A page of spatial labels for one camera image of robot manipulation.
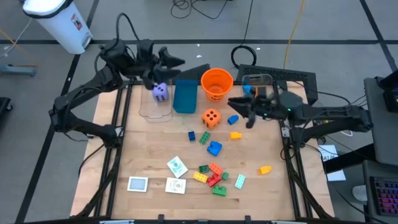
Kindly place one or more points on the large bright green block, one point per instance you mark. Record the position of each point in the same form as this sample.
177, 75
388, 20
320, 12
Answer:
219, 190

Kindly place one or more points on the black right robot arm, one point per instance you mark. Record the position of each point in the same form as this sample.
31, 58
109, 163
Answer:
326, 113

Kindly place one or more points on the white computer mouse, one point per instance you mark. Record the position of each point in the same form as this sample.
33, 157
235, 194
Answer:
360, 193

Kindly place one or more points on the large blue toy block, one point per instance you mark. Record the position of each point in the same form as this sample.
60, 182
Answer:
214, 148

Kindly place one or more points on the black table edge clamp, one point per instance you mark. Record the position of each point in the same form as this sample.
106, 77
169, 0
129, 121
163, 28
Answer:
247, 218
160, 217

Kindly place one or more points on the long orange brick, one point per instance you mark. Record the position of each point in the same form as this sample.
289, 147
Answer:
215, 168

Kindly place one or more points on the dark green square brick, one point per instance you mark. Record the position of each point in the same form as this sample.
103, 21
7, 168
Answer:
204, 168

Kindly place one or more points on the white pedal trash can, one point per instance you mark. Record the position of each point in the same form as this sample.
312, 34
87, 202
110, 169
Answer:
62, 28

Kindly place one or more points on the backlit keyboard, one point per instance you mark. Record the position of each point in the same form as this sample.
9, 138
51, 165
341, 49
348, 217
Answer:
385, 196

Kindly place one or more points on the orange foam die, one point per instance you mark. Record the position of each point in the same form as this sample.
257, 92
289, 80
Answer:
211, 119

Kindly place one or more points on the light turquoise long brick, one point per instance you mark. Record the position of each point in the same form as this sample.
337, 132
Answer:
239, 181

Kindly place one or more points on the orange toy block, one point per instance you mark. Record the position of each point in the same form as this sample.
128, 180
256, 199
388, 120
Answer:
256, 91

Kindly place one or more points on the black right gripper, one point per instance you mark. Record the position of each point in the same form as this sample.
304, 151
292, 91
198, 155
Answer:
267, 109

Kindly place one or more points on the black desk equipment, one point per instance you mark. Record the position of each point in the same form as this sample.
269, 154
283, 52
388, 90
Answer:
390, 96

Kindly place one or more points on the small green toy block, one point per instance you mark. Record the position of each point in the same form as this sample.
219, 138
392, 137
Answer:
225, 175

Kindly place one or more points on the grey picture card deck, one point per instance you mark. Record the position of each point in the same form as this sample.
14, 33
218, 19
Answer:
137, 183

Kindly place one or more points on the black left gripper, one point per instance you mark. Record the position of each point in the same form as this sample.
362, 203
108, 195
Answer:
146, 68

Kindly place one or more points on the white brown-print card deck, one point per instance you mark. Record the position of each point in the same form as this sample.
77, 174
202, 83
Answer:
175, 185

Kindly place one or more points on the black floor equipment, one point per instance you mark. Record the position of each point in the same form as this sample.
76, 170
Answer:
4, 107

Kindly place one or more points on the white paper sheet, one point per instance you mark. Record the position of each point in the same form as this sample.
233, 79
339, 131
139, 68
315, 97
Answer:
328, 152

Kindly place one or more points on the long yellow brick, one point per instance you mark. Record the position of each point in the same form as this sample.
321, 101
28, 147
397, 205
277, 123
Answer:
200, 177

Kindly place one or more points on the yellow toy block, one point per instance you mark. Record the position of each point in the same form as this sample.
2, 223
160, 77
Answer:
265, 169
235, 135

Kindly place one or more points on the orange pumpkin bucket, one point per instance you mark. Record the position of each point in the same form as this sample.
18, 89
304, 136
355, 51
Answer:
217, 82

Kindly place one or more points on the teal rectangular bin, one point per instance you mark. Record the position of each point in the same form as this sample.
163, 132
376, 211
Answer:
185, 96

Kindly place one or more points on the long green brick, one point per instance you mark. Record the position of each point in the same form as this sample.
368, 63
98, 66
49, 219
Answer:
204, 137

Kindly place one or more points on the purple foam die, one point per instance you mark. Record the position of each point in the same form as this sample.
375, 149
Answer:
160, 92

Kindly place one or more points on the grey floor stand foot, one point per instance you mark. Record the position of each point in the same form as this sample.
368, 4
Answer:
18, 70

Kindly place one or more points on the pink plastic cup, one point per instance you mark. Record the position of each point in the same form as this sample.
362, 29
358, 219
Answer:
214, 180

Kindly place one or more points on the clear plastic bin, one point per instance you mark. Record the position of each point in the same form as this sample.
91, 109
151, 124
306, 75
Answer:
264, 79
146, 105

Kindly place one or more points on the small dark blue brick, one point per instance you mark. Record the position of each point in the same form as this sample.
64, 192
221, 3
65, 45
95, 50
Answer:
191, 135

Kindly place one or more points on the bright green brick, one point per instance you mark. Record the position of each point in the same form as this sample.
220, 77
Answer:
262, 91

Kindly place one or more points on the grey desk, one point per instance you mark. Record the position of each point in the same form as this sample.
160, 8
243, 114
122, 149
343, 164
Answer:
382, 133

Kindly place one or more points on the black wedge panel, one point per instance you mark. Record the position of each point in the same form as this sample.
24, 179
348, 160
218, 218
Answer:
196, 73

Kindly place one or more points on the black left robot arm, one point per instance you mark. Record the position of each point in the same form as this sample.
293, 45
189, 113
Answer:
81, 90

